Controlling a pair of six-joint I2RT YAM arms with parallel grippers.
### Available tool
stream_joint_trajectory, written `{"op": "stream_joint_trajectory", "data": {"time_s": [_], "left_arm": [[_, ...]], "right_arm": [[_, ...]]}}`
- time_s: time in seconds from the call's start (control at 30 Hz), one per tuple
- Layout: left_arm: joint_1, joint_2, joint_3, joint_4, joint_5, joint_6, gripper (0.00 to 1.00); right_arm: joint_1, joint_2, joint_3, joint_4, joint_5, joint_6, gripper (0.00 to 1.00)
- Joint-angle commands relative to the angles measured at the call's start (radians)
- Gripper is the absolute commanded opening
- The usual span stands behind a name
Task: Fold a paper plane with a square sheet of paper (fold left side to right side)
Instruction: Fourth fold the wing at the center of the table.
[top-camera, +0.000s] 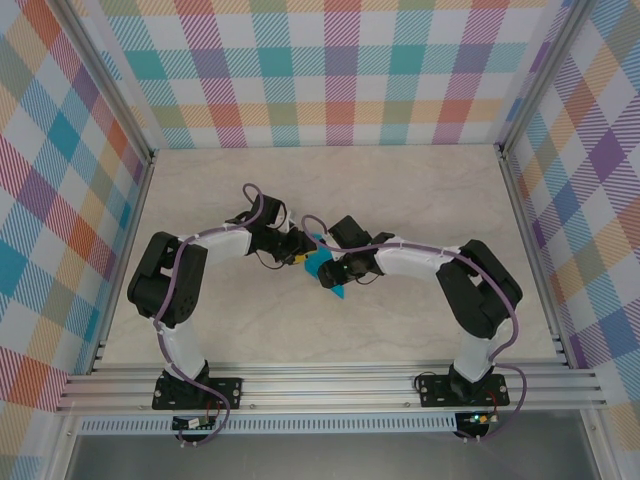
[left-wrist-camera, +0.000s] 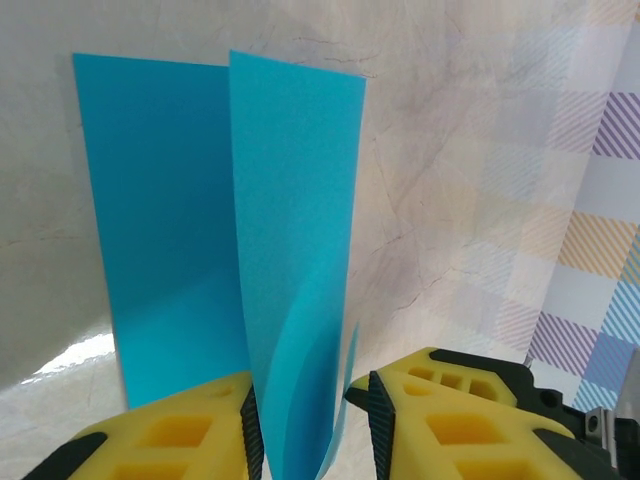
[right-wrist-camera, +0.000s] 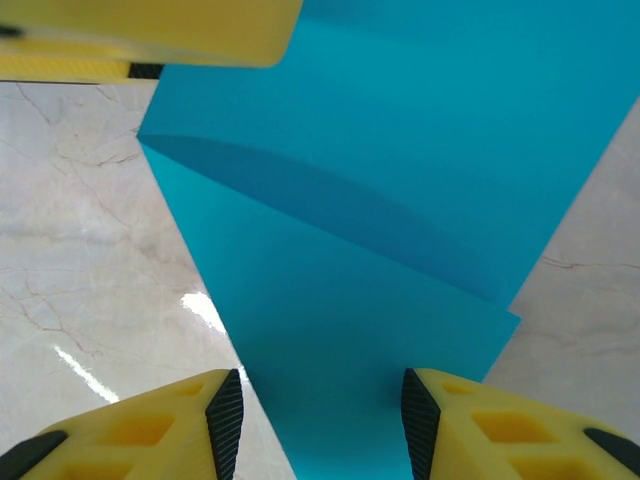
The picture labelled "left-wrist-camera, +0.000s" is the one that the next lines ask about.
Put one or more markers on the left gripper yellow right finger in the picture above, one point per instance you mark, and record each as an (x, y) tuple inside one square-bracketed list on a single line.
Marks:
[(460, 430)]

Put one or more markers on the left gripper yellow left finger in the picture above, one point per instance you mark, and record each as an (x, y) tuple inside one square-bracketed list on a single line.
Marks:
[(180, 435)]

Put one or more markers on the blue square paper sheet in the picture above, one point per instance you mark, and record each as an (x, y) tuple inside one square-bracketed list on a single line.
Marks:
[(165, 225)]

